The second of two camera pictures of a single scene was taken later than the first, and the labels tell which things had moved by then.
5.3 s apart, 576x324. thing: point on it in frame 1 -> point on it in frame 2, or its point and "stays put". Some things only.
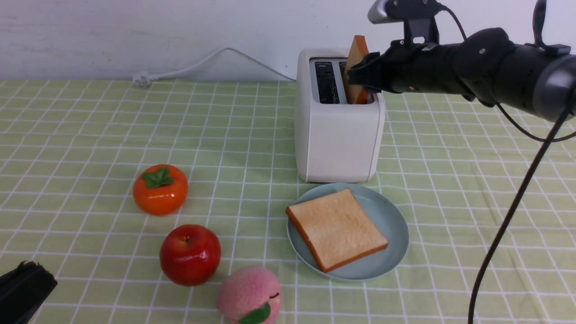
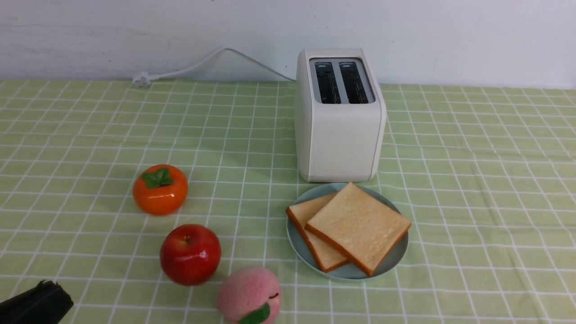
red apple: (190, 254) stays put
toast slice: (355, 94) -> (362, 227)
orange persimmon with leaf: (160, 190) stays put
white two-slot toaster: (337, 141) stays put
